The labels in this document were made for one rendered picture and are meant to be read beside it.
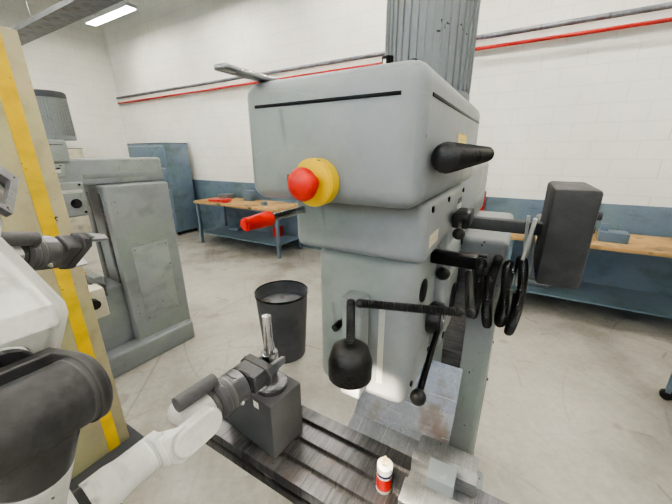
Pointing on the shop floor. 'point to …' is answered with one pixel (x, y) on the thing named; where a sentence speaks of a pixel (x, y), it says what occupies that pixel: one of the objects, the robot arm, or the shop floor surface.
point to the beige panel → (26, 152)
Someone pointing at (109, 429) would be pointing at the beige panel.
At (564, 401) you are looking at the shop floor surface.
